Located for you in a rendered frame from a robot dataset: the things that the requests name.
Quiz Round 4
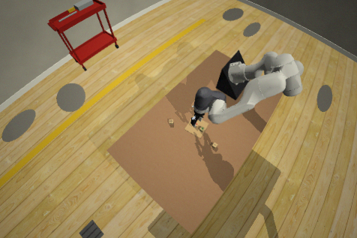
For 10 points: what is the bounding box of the tan square mat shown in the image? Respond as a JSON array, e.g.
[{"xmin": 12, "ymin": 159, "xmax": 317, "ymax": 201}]
[{"xmin": 185, "ymin": 120, "xmax": 209, "ymax": 138}]

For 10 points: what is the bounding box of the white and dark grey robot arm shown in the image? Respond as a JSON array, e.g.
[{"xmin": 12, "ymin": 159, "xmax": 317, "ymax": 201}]
[{"xmin": 192, "ymin": 51, "xmax": 304, "ymax": 124}]

